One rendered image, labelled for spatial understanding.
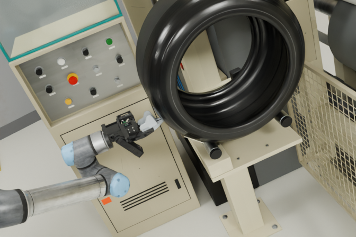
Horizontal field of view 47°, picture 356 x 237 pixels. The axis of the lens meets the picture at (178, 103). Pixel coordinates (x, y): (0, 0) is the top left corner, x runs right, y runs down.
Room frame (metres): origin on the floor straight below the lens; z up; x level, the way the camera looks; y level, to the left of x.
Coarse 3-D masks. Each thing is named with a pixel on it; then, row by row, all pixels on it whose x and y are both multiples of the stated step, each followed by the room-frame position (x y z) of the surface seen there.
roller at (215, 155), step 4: (204, 144) 1.18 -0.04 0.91; (208, 144) 1.16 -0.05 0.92; (212, 144) 1.15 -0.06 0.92; (216, 144) 1.15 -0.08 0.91; (208, 148) 1.15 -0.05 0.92; (212, 148) 1.13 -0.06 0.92; (216, 148) 1.13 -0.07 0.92; (208, 152) 1.14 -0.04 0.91; (212, 152) 1.12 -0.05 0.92; (216, 152) 1.12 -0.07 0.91; (220, 152) 1.12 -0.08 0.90; (212, 156) 1.12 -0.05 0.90; (216, 156) 1.12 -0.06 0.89; (220, 156) 1.12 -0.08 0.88
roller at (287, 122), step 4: (280, 112) 1.19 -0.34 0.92; (284, 112) 1.19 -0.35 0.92; (276, 116) 1.19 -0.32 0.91; (280, 116) 1.17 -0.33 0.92; (284, 116) 1.16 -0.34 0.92; (288, 116) 1.15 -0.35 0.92; (276, 120) 1.19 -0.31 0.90; (280, 120) 1.16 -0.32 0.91; (284, 120) 1.15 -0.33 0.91; (288, 120) 1.15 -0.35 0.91; (280, 124) 1.16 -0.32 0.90; (284, 124) 1.15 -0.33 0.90; (288, 124) 1.15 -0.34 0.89
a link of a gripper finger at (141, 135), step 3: (150, 129) 1.18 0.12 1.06; (153, 129) 1.18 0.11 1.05; (141, 132) 1.17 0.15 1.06; (144, 132) 1.17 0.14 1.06; (147, 132) 1.17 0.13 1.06; (150, 132) 1.17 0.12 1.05; (138, 135) 1.16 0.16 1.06; (141, 135) 1.16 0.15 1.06; (144, 135) 1.16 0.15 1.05; (147, 135) 1.16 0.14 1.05; (132, 138) 1.18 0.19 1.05; (135, 138) 1.16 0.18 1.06; (138, 138) 1.16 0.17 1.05; (141, 138) 1.16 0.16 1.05
